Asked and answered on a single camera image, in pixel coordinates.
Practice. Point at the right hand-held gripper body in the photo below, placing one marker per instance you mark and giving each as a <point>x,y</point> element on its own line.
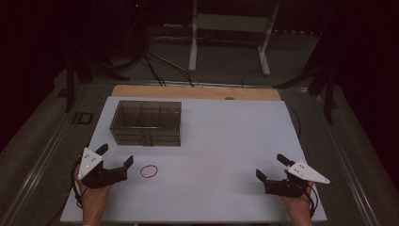
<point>287,186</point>

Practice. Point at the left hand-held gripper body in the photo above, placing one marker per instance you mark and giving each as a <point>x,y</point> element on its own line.
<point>100,177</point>

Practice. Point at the red rubber band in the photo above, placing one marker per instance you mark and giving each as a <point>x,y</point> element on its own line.
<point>140,172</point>

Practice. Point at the transparent grey drawer organiser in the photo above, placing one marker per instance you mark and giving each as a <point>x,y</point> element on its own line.
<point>147,121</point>

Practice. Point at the person's right hand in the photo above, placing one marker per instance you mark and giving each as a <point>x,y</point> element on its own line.
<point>298,207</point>

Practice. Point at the person's left hand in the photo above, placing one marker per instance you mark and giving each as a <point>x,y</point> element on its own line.
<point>93,202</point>

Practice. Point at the white table sheet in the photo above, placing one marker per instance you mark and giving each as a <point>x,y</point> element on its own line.
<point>219,141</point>

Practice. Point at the black tripod stand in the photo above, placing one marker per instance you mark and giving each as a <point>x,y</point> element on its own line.
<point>70,84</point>
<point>327,94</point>

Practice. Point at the grey metal stand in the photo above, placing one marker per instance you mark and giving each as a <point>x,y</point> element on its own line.
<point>232,22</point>

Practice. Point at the aluminium floor rail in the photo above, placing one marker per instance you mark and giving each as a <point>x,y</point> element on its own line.
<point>348,175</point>
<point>37,175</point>

